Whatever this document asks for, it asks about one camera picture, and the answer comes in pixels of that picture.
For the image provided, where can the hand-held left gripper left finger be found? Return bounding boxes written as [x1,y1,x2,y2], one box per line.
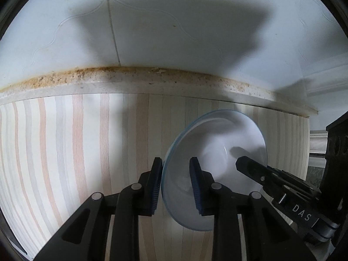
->
[34,156,164,261]

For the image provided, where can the white bowl with dark rim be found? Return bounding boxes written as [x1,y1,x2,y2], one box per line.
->
[161,109,268,232]

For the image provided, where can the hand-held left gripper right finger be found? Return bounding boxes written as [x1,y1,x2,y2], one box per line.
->
[189,157,310,261]

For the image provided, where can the white framed glass door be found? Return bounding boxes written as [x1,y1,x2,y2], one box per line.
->
[299,60,348,188]

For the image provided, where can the striped cat print mat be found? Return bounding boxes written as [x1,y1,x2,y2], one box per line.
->
[0,92,311,261]

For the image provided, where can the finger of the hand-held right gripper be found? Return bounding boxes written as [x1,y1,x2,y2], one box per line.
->
[321,115,348,223]
[235,156,275,187]

